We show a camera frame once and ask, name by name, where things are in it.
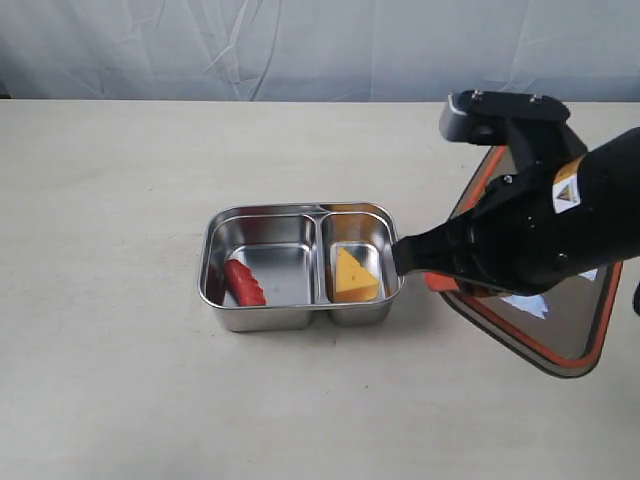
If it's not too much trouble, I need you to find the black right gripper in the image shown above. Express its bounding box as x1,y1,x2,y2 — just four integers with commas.
392,159,600,298

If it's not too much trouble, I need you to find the yellow toy cheese wedge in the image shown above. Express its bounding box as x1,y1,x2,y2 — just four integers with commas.
333,247,379,303

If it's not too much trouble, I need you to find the dark transparent box lid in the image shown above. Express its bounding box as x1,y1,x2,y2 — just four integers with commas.
423,142,625,380

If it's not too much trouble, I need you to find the red toy sausage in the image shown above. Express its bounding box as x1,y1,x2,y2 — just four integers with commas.
224,259,266,307

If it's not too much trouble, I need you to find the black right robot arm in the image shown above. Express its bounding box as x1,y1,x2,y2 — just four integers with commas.
392,128,639,296

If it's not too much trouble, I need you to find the stainless steel lunch box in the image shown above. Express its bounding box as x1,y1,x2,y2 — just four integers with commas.
198,202,404,332

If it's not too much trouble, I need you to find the grey-blue backdrop cloth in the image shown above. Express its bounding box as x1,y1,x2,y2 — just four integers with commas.
1,1,639,102

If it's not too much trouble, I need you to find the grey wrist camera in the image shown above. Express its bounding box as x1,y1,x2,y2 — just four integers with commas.
439,89,571,172

